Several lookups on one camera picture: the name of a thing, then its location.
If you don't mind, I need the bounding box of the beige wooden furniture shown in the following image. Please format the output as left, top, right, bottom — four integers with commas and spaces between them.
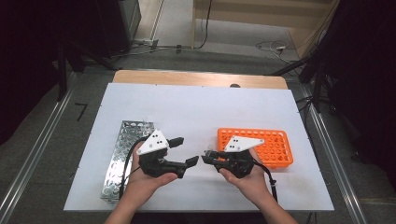
191, 0, 341, 61

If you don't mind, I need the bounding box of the orange plastic test tube rack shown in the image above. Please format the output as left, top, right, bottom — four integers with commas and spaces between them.
217, 127, 294, 171

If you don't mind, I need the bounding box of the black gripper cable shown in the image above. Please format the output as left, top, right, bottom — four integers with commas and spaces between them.
119, 135, 150, 201
253, 158, 279, 203

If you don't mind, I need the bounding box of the person's right hand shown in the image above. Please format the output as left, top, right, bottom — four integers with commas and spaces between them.
219, 147, 277, 209

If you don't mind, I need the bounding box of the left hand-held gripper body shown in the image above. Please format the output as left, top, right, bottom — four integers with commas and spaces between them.
135, 129, 189, 180

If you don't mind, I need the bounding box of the dark cabinet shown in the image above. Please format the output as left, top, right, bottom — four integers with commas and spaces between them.
92, 0, 143, 59

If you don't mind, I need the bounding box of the grey floor cable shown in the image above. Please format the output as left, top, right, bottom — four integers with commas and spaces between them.
111, 38, 194, 60

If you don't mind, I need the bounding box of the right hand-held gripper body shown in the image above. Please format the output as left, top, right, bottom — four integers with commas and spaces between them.
214, 135, 265, 180

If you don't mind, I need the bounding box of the black metal stand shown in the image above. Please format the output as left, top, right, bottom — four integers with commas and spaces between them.
270, 55, 339, 114
55, 38, 120, 102

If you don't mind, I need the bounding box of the aluminium floor rail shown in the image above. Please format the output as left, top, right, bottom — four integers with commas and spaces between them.
0, 73, 78, 220
300, 87, 368, 224

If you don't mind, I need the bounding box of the dark curtain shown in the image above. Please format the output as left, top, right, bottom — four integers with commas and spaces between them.
323, 0, 396, 188
0, 0, 64, 146

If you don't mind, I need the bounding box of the white table board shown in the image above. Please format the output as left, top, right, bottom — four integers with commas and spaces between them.
64, 82, 335, 213

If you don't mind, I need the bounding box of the thin black hanging cable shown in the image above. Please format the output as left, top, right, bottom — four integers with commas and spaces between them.
194, 0, 214, 50

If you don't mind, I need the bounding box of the white coiled floor cable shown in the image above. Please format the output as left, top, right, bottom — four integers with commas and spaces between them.
255, 39, 301, 65

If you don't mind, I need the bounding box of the silver metal test tube rack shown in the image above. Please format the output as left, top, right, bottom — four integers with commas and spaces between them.
100, 120, 156, 204

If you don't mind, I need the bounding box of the person's left hand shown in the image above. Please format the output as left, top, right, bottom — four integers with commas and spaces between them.
123, 148, 179, 203

